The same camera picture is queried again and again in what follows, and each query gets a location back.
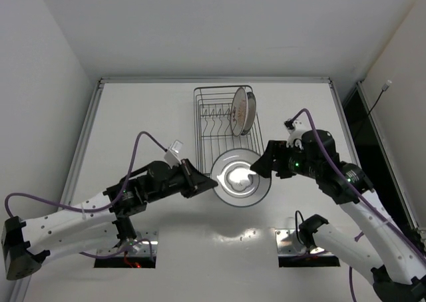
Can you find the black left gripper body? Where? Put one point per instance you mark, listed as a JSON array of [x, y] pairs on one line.
[[189, 176]]

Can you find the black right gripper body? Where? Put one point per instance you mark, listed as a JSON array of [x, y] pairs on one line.
[[277, 158]]

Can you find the white plate thin green rim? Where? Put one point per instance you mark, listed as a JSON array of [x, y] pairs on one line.
[[238, 185]]

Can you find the orange sunburst plate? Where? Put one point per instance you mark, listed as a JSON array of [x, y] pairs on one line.
[[239, 111]]

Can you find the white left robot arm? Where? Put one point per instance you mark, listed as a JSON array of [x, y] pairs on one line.
[[97, 222]]

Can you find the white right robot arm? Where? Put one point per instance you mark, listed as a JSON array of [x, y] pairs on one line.
[[394, 266]]

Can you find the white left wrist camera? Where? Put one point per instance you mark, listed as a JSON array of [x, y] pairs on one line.
[[172, 154]]

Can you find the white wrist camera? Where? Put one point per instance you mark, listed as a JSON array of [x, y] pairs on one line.
[[172, 154], [296, 129]]

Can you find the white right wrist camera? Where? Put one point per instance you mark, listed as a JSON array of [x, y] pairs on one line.
[[296, 129]]

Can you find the grey wire dish rack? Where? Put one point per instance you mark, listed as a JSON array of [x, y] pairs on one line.
[[212, 129]]

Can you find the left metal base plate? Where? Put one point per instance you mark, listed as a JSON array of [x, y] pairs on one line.
[[144, 245]]

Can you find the metal base plate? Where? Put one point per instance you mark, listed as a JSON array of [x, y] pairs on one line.
[[289, 246], [144, 245]]

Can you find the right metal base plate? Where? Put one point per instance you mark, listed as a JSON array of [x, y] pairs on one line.
[[289, 246]]

